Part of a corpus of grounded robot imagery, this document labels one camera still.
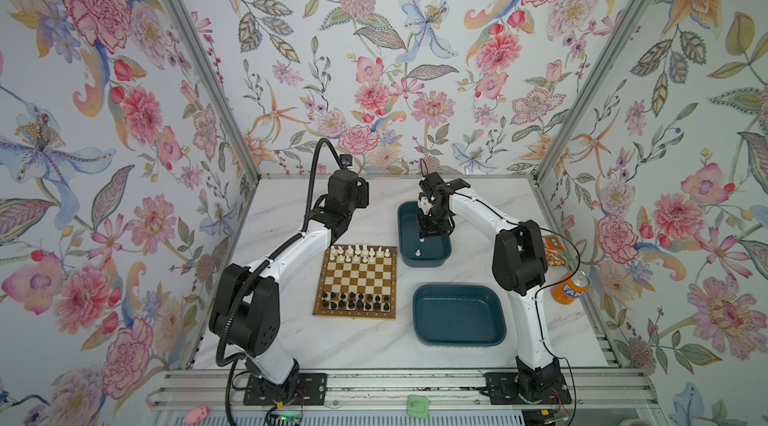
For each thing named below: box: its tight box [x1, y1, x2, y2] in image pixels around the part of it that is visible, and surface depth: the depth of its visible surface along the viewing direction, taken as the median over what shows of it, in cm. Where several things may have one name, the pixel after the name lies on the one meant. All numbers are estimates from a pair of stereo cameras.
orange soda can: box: [550, 269, 590, 305], surface depth 84 cm
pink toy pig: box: [185, 406, 210, 426], surface depth 71 cm
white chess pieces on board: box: [329, 244, 391, 263], surface depth 98 cm
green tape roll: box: [407, 395, 430, 419], surface depth 73 cm
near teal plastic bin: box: [412, 283, 507, 347], surface depth 86 cm
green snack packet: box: [542, 235, 574, 269], surface depth 100 cm
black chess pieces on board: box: [321, 291, 390, 311], surface depth 88 cm
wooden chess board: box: [312, 244, 398, 320], surface depth 92 cm
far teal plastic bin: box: [397, 201, 452, 268], surface depth 100 cm
